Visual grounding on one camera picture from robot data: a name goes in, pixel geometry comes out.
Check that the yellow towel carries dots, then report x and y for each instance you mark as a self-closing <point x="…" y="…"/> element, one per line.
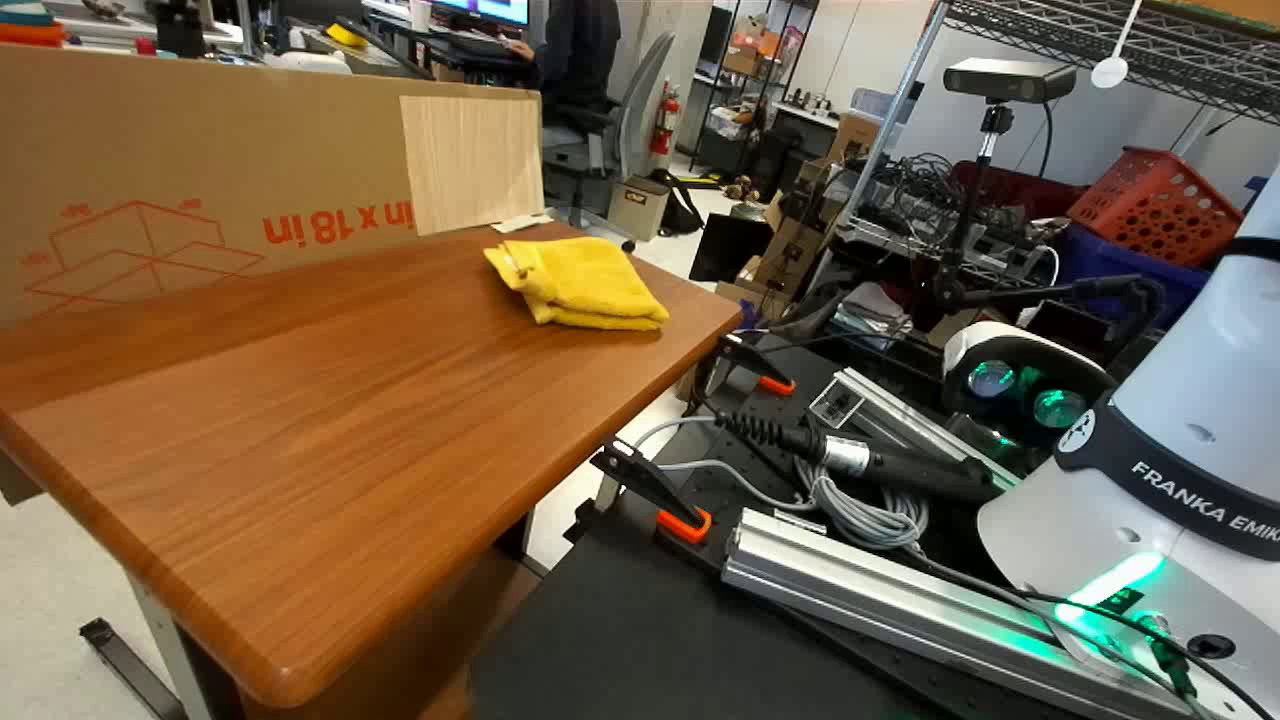
<point x="580" y="283"/>

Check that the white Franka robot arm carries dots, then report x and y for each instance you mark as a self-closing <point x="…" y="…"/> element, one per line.
<point x="1202" y="373"/>

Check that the black flat panel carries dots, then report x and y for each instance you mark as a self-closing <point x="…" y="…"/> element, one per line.
<point x="728" y="245"/>

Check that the small brown cardboard box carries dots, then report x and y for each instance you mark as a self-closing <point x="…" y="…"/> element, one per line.
<point x="792" y="254"/>

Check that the red fire extinguisher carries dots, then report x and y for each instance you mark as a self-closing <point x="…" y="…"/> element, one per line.
<point x="665" y="123"/>

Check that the light plywood panel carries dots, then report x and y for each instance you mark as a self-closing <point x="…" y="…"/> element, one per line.
<point x="464" y="162"/>

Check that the black mat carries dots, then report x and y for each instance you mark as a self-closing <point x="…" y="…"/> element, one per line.
<point x="601" y="641"/>

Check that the person in dark clothing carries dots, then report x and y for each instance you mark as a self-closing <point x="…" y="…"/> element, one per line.
<point x="580" y="46"/>

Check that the computer monitor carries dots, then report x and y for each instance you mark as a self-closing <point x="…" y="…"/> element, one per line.
<point x="486" y="9"/>

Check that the white black device green lights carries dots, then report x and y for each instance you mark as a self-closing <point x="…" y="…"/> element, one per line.
<point x="1027" y="373"/>

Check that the blue plastic bin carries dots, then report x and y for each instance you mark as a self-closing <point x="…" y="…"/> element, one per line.
<point x="1125" y="260"/>

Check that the large brown cardboard box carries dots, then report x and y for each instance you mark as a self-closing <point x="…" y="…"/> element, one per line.
<point x="162" y="146"/>

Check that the red plastic basket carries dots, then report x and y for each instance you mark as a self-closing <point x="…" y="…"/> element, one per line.
<point x="1152" y="204"/>

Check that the white round hanging object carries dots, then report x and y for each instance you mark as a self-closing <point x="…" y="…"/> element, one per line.
<point x="1110" y="69"/>

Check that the grey metal table leg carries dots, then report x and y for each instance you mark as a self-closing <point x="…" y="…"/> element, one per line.
<point x="167" y="645"/>

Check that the aluminium extrusion rail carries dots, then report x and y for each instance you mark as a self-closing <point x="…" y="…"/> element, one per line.
<point x="865" y="584"/>

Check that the black camera stand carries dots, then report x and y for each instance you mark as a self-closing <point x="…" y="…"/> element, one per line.
<point x="987" y="173"/>

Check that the black camera on stand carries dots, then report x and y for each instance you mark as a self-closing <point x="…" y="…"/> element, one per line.
<point x="1007" y="78"/>

